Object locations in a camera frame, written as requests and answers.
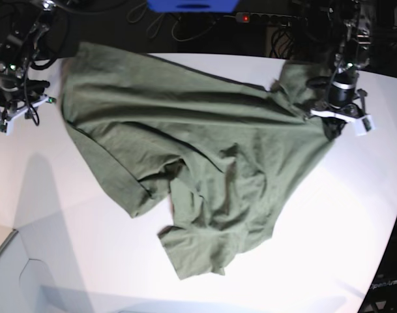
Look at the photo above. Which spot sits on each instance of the blue box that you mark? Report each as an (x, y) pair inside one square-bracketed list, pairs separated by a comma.
[(166, 6)]

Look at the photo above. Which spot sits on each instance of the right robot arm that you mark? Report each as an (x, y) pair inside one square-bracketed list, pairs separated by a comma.
[(24, 50)]

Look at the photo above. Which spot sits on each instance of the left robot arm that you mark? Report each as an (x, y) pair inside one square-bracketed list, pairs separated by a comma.
[(343, 102)]

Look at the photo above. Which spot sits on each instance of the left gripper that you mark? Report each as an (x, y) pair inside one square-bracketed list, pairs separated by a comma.
[(334, 118)]

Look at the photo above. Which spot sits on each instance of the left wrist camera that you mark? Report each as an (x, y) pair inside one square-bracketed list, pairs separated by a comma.
[(363, 125)]

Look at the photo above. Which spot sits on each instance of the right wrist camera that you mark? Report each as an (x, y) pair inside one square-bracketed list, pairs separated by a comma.
[(6, 126)]

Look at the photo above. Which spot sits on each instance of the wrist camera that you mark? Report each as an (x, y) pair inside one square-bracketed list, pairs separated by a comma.
[(363, 125), (6, 126)]

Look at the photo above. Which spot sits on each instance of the green t-shirt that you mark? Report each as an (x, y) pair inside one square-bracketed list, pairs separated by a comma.
[(229, 154)]

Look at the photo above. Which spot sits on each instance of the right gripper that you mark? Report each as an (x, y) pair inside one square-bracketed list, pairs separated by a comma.
[(23, 100)]

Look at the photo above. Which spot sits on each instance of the black power strip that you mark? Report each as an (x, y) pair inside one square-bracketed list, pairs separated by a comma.
[(269, 19)]

